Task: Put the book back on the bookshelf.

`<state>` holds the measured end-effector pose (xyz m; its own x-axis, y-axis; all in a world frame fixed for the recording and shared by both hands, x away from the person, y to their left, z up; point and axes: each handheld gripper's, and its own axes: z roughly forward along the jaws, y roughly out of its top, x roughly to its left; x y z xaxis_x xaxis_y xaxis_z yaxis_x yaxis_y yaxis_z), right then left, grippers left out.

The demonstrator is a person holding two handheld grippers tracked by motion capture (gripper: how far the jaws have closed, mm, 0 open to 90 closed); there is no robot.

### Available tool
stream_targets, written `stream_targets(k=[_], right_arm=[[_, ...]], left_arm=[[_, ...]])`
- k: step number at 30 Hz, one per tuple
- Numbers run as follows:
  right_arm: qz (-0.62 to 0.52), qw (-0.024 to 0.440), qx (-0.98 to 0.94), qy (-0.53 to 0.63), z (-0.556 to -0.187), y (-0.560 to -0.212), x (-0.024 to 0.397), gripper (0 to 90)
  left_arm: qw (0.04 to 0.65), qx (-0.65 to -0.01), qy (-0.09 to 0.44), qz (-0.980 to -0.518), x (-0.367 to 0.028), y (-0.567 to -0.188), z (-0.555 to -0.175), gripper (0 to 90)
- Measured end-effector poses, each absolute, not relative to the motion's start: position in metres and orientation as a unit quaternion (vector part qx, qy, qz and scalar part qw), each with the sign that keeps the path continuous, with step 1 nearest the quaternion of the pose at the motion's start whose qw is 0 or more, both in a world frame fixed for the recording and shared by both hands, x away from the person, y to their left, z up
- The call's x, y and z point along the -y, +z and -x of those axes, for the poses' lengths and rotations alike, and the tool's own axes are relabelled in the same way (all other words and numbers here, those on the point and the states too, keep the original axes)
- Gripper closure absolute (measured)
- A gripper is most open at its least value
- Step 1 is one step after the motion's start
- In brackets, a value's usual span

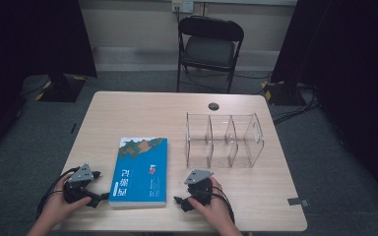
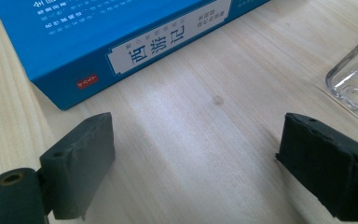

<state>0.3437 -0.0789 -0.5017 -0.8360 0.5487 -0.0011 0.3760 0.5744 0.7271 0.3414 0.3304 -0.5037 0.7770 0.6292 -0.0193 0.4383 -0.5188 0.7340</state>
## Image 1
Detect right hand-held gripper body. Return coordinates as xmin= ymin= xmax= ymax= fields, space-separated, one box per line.
xmin=183 ymin=168 xmax=215 ymax=207

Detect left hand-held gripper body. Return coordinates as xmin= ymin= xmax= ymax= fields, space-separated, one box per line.
xmin=62 ymin=162 xmax=96 ymax=205

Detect blue book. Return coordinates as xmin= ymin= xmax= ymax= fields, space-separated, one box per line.
xmin=107 ymin=137 xmax=169 ymax=210

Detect person's right hand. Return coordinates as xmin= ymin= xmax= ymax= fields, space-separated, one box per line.
xmin=187 ymin=176 xmax=236 ymax=231

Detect person's left hand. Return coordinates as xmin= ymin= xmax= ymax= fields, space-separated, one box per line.
xmin=40 ymin=172 xmax=93 ymax=228

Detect clear acrylic divided organizer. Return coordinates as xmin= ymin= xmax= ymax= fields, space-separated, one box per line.
xmin=185 ymin=112 xmax=266 ymax=170

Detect grey tape strip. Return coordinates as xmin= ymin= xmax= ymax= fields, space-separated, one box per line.
xmin=286 ymin=197 xmax=310 ymax=207

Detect black yellow striped stand base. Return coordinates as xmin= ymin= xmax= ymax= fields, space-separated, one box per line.
xmin=260 ymin=80 xmax=307 ymax=107

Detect dark curtain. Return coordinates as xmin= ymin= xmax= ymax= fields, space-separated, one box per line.
xmin=0 ymin=0 xmax=98 ymax=163
xmin=270 ymin=0 xmax=378 ymax=212

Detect black folding chair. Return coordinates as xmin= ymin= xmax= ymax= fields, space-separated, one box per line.
xmin=176 ymin=15 xmax=245 ymax=94

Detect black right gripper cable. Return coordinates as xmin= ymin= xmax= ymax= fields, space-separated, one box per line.
xmin=210 ymin=185 xmax=236 ymax=224

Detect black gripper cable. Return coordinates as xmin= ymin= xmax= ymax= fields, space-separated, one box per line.
xmin=210 ymin=185 xmax=236 ymax=224
xmin=35 ymin=166 xmax=81 ymax=221

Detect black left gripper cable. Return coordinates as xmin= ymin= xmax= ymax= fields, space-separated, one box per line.
xmin=35 ymin=166 xmax=81 ymax=221

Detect black floor cables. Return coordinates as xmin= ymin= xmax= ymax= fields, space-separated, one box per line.
xmin=271 ymin=83 xmax=322 ymax=126

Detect white wall socket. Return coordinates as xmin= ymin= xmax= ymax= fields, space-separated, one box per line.
xmin=171 ymin=0 xmax=195 ymax=14

